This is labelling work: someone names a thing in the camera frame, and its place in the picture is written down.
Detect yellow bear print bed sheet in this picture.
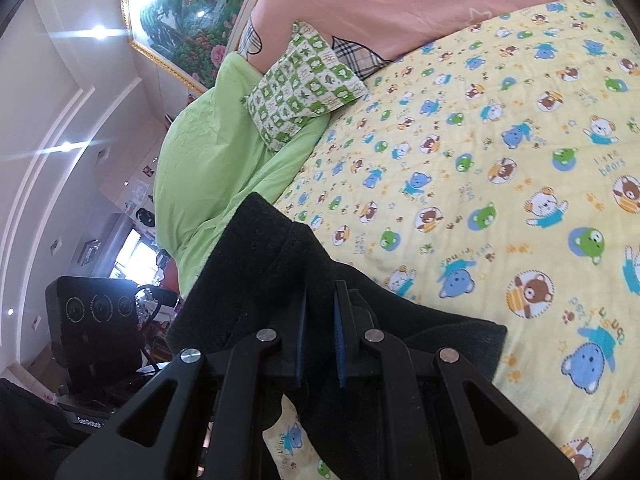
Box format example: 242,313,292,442
262,0,640,480

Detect light green blanket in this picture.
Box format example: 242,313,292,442
152,52,331,297

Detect dark cloth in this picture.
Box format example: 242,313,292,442
0,377,77,480

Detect gold framed landscape painting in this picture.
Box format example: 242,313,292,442
117,0,281,94

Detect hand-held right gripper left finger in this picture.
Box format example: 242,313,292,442
54,290,308,480

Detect green checkered pillow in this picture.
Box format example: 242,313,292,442
241,21,372,154

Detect pink duvet with plaid print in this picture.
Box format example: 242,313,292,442
235,0,617,79

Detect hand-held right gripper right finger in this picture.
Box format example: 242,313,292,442
332,280,571,480

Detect dark pants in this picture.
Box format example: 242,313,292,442
167,192,508,480

